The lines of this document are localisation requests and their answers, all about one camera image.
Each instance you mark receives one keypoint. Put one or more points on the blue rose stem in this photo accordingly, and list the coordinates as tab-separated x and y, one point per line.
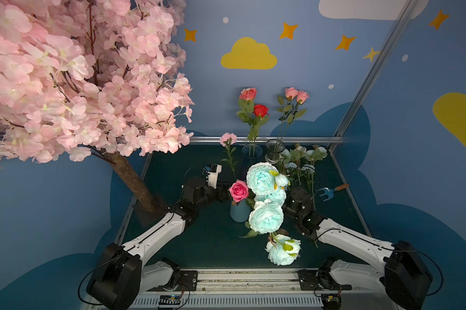
267	188
297	155

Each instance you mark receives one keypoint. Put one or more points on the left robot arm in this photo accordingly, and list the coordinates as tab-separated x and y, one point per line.
122	273

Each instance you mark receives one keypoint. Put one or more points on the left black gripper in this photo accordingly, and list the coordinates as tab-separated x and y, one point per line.
222	190

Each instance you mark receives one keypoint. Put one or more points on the light blue ceramic vase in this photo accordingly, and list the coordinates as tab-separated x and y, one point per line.
240	211

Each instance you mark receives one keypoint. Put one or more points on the red and coral rose stem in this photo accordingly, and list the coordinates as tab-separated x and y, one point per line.
253	114

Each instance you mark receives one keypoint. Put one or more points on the aluminium frame corner post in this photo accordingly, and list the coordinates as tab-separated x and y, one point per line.
403	20

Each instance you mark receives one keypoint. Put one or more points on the pink cherry blossom tree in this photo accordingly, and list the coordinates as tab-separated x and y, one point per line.
92	78

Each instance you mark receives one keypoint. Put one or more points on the purple ribbed glass vase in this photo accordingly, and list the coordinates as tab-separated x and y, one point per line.
252	154

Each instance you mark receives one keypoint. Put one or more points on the pink carnation rose stem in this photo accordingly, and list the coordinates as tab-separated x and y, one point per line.
239	191

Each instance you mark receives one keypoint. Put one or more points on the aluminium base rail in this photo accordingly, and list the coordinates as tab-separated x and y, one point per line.
254	289

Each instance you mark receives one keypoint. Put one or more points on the blue flower bunch purple vase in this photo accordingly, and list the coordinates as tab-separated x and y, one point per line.
318	153

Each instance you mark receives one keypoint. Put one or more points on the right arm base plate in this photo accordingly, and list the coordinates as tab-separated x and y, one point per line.
314	280

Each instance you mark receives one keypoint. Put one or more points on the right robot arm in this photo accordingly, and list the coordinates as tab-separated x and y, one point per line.
396	270

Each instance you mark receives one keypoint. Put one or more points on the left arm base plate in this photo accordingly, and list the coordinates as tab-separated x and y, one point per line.
183	279

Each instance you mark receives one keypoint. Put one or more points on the clear ribbed glass vase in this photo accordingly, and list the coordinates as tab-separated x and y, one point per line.
274	148

